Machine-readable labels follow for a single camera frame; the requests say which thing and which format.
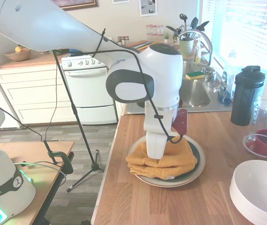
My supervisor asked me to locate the black nylon turner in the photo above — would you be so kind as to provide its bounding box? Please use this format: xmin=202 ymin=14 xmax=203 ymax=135
xmin=195 ymin=21 xmax=210 ymax=32

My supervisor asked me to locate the black floor tripod stand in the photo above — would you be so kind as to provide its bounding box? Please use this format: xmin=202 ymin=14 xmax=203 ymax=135
xmin=51 ymin=49 xmax=106 ymax=193

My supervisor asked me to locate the clear drinking glass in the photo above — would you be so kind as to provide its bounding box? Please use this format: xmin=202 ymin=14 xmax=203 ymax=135
xmin=249 ymin=100 xmax=267 ymax=141

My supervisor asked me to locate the black slotted spoon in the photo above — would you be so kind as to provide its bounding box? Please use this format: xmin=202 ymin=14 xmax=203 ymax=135
xmin=179 ymin=13 xmax=188 ymax=32

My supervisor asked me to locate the chrome faucet handle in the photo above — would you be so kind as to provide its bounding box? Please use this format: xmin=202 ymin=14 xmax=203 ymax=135
xmin=202 ymin=65 xmax=217 ymax=85

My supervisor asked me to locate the clear Dawn soap bottle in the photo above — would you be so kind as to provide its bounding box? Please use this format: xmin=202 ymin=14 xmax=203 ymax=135
xmin=217 ymin=50 xmax=236 ymax=105

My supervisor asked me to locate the small clear jar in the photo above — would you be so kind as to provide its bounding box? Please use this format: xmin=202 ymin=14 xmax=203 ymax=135
xmin=242 ymin=132 xmax=267 ymax=162

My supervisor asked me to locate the stainless steel double sink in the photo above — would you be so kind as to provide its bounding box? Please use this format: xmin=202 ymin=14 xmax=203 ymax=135
xmin=124 ymin=58 xmax=233 ymax=115

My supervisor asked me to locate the yellow terry cloth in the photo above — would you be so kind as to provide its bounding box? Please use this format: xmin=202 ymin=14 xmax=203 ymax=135
xmin=126 ymin=135 xmax=200 ymax=180

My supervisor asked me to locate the black ladle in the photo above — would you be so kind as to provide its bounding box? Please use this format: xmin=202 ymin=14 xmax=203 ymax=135
xmin=165 ymin=25 xmax=180 ymax=36

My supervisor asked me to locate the black C-clamp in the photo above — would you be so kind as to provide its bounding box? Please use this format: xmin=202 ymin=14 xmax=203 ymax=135
xmin=42 ymin=139 xmax=74 ymax=175

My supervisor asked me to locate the white oven range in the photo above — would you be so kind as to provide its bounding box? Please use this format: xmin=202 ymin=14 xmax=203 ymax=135
xmin=60 ymin=55 xmax=119 ymax=125

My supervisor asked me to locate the black shaker bottle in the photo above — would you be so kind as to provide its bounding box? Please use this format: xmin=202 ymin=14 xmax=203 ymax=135
xmin=230 ymin=65 xmax=266 ymax=127

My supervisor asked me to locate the black spatula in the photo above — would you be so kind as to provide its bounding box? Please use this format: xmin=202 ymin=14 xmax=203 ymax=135
xmin=189 ymin=17 xmax=199 ymax=31

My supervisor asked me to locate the white wall poster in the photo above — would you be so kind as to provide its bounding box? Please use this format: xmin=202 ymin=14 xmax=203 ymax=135
xmin=139 ymin=0 xmax=158 ymax=17

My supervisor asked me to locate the white ceramic bowl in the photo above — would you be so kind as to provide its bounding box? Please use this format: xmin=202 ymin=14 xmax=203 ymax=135
xmin=232 ymin=160 xmax=267 ymax=213
xmin=229 ymin=181 xmax=267 ymax=225

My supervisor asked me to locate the green and yellow sponge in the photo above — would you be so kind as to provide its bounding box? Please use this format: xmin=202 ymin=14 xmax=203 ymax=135
xmin=185 ymin=71 xmax=206 ymax=81

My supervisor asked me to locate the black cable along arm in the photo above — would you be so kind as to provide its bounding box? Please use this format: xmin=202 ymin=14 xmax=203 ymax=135
xmin=91 ymin=28 xmax=185 ymax=143

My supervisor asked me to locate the wooden fruit bowl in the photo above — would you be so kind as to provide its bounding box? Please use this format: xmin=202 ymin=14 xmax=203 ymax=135
xmin=3 ymin=48 xmax=32 ymax=62

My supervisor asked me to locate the small potted plant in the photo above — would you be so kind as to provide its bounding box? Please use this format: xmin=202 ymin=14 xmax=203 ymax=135
xmin=163 ymin=31 xmax=173 ymax=44

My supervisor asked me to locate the dark blue plate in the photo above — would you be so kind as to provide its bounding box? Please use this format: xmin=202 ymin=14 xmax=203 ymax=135
xmin=166 ymin=137 xmax=201 ymax=181

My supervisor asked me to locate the chrome gooseneck faucet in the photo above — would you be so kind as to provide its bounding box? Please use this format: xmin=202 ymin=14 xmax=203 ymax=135
xmin=179 ymin=29 xmax=215 ymax=71

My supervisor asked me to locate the pale utensil crock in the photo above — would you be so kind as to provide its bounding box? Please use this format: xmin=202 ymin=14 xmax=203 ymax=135
xmin=179 ymin=38 xmax=195 ymax=58

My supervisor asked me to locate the large beige plate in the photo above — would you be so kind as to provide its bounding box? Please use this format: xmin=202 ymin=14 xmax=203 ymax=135
xmin=128 ymin=135 xmax=206 ymax=188

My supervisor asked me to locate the wooden picture frame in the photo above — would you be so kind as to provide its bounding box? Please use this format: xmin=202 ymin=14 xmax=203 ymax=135
xmin=51 ymin=0 xmax=99 ymax=10

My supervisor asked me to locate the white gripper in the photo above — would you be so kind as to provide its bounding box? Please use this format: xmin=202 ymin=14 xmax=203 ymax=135
xmin=144 ymin=107 xmax=178 ymax=161

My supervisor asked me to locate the beige window blind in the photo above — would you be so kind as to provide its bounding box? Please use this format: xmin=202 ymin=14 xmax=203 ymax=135
xmin=200 ymin=0 xmax=218 ymax=59
xmin=224 ymin=0 xmax=267 ymax=94

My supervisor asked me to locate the white drawer cabinet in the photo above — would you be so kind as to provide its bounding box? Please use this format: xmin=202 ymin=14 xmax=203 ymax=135
xmin=0 ymin=63 xmax=78 ymax=128

